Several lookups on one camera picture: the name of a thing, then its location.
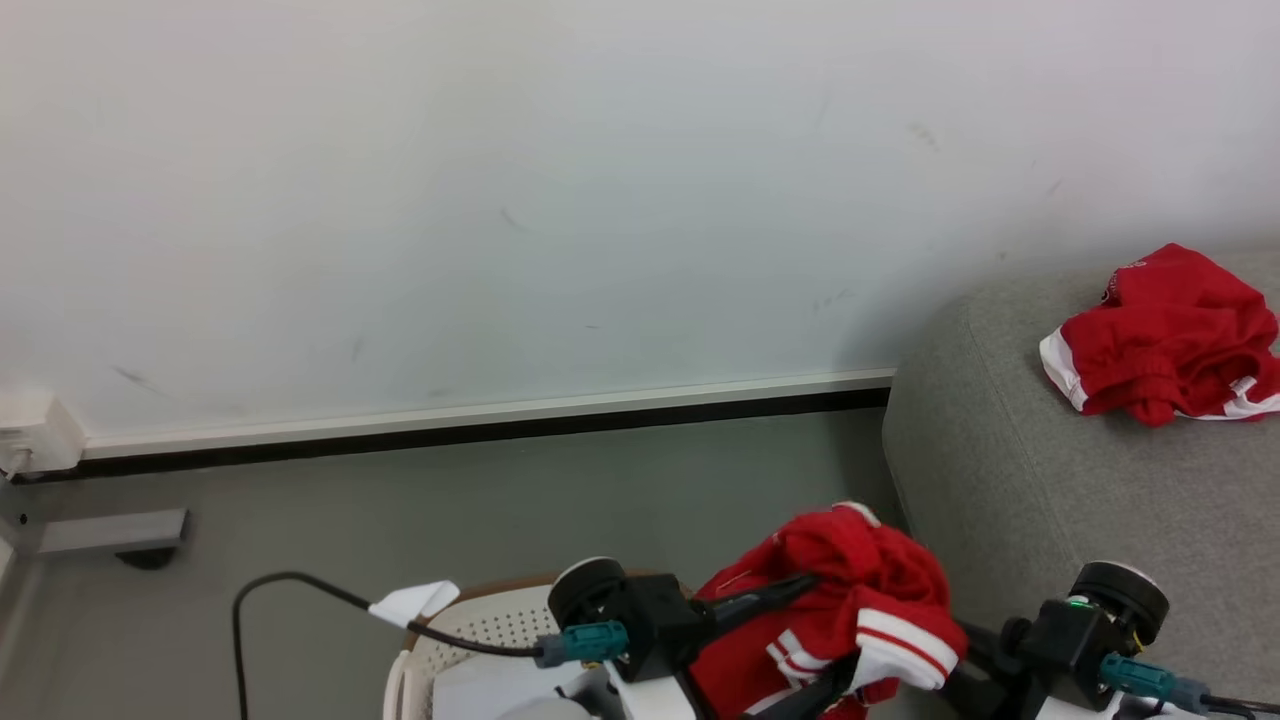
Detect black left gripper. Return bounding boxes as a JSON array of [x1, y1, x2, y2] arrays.
[[547, 557, 824, 684]]

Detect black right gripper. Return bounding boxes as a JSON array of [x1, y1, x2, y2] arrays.
[[742, 561, 1171, 720]]

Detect red jacket with white stripes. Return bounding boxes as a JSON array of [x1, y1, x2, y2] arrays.
[[686, 501, 969, 720]]

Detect red shorts with white trim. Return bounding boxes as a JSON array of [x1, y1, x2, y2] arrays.
[[1038, 243, 1280, 429]]

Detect white perforated laundry basket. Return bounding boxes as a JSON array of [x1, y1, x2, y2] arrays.
[[382, 572, 701, 720]]

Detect grey fabric sofa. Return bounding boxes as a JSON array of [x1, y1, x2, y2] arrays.
[[881, 250, 1280, 720]]

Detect white and black baseboard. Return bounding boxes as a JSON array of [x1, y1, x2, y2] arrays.
[[10, 366, 897, 486]]

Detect black cable with teal plug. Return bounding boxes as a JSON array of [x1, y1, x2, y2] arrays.
[[1098, 652, 1280, 717], [232, 571, 632, 720]]

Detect white paper cable tag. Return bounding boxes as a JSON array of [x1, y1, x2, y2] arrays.
[[368, 580, 462, 629]]

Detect grey metal floor bracket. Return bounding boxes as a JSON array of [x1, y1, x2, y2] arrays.
[[0, 507, 192, 572]]

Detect white wall box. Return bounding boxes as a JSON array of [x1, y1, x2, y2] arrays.
[[0, 392, 89, 477]]

